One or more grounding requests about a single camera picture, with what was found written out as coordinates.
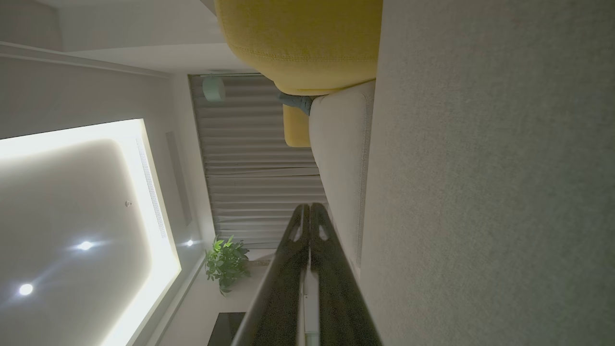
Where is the white ceiling air vent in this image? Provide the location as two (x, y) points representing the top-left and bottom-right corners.
(135, 138), (168, 240)

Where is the blue-grey cloth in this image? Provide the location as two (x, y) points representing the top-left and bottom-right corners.
(277, 92), (316, 116)

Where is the pale green round lamp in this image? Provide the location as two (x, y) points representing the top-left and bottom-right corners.
(202, 76), (226, 102)

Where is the black television screen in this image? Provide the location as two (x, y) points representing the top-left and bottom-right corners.
(207, 312), (246, 346)

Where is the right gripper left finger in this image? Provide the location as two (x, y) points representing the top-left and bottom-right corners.
(231, 203), (311, 346)

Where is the light grey sofa seat cushion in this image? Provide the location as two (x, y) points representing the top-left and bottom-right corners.
(308, 79), (376, 280)

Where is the green potted plant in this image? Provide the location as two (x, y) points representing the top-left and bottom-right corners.
(205, 235), (251, 297)

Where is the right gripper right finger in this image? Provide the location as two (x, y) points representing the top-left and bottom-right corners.
(311, 202), (383, 346)

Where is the yellow sofa backrest cushion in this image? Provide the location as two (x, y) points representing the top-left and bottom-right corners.
(214, 0), (383, 96)

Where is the yellow sofa armrest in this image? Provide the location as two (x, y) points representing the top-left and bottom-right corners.
(283, 103), (313, 148)

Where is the grey pleated curtain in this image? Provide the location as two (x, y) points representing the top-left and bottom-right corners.
(188, 74), (329, 249)

